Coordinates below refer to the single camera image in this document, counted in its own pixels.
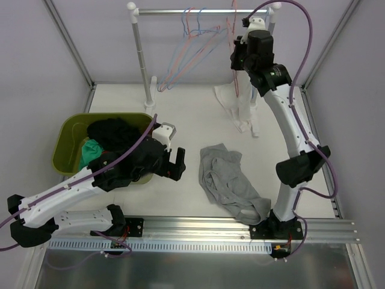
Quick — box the black tank top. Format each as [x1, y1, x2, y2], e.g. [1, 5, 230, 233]
[87, 118, 142, 152]

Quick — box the pink wire hanger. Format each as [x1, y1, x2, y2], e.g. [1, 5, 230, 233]
[159, 7, 220, 92]

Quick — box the light blue hanger rack end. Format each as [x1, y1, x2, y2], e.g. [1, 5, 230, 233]
[250, 88, 258, 105]

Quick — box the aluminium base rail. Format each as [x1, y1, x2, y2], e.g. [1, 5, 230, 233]
[34, 214, 360, 241]

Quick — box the grey tank top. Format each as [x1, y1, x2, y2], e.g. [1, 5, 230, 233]
[198, 143, 271, 225]

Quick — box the white tank top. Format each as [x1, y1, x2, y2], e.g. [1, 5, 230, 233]
[214, 71, 260, 138]

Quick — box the white and silver clothes rack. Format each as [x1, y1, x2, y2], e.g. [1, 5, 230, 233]
[126, 1, 283, 138]

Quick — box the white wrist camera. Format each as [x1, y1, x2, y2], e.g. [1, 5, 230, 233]
[152, 122, 176, 151]
[240, 17, 266, 44]

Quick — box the olive green plastic basket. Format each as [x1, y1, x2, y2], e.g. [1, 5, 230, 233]
[52, 113, 152, 178]

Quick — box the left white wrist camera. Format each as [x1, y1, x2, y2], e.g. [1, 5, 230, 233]
[152, 122, 176, 151]

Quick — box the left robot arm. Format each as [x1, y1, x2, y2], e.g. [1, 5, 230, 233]
[7, 137, 186, 248]

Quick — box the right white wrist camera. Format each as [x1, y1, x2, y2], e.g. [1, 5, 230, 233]
[240, 17, 266, 44]

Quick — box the light blue wire hanger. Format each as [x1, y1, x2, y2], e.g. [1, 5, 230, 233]
[157, 7, 194, 93]

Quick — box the green tank top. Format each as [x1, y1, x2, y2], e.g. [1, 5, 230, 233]
[78, 139, 103, 170]

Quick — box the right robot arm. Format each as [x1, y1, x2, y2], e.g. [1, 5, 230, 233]
[230, 28, 330, 240]

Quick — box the white slotted cable duct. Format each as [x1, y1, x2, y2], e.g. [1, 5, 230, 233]
[48, 238, 272, 255]

